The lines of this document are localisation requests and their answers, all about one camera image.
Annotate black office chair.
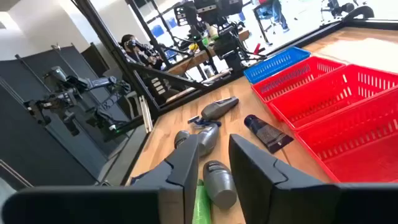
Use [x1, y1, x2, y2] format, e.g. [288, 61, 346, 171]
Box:
[320, 0, 356, 19]

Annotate dark blue container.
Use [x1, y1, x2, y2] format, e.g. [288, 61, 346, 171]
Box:
[202, 160, 238, 210]

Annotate black toiletry tube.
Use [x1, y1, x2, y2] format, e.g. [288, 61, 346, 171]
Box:
[244, 114, 294, 154]

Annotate black partition panel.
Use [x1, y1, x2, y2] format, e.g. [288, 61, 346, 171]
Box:
[0, 43, 131, 190]

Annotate blue plastic basket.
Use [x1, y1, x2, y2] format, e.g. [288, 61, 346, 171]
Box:
[243, 46, 312, 85]

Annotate blue metallic bottle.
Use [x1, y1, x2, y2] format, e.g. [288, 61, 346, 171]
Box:
[174, 123, 220, 157]

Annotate green toiletry tube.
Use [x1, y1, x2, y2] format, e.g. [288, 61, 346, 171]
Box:
[192, 179, 212, 224]

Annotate person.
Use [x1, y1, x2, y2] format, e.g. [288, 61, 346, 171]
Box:
[257, 0, 290, 34]
[120, 34, 165, 71]

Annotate red plastic basket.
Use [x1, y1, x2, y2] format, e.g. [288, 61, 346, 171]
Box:
[294, 86, 398, 184]
[267, 63, 398, 131]
[251, 55, 346, 104]

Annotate wooden neighbouring table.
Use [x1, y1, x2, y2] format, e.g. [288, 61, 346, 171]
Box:
[167, 29, 251, 76]

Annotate dark blue disposable razor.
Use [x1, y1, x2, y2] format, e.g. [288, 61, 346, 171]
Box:
[187, 115, 222, 129]

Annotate grey deodorant bottle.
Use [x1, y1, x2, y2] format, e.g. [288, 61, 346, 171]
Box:
[200, 96, 239, 121]

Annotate black aluminium table frame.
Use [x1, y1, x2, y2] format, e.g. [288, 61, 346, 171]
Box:
[71, 0, 398, 138]

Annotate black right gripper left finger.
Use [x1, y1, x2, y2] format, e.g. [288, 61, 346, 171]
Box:
[130, 133, 200, 224]

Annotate white flat strip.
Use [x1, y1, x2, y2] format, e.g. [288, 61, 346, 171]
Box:
[139, 95, 154, 134]

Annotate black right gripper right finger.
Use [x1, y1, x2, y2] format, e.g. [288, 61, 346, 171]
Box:
[228, 133, 340, 224]

